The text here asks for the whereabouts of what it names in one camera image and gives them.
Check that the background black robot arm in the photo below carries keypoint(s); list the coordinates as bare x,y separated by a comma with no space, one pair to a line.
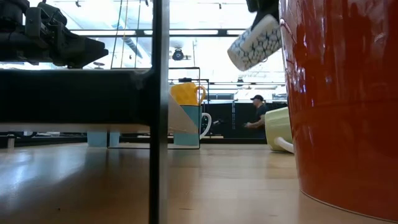
217,122

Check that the yellow faceted mug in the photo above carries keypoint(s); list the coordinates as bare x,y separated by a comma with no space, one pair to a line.
183,93

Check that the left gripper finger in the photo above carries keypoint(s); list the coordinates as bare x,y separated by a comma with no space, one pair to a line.
93,51

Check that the wooden shelf rack black frame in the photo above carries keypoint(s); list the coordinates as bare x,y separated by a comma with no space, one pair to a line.
77,96

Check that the round black ceiling lamp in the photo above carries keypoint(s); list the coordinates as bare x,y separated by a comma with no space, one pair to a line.
178,55

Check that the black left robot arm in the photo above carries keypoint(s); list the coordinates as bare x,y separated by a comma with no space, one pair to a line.
12,43

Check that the small black ceiling lamp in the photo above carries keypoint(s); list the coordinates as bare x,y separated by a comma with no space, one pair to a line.
239,82

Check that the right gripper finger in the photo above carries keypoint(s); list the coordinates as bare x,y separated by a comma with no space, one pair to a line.
267,14

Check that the person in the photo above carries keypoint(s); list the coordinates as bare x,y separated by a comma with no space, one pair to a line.
260,112

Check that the white crackle pattern mug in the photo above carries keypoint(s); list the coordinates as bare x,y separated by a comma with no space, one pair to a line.
252,49

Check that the black partition wall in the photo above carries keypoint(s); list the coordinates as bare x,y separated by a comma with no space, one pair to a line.
236,121

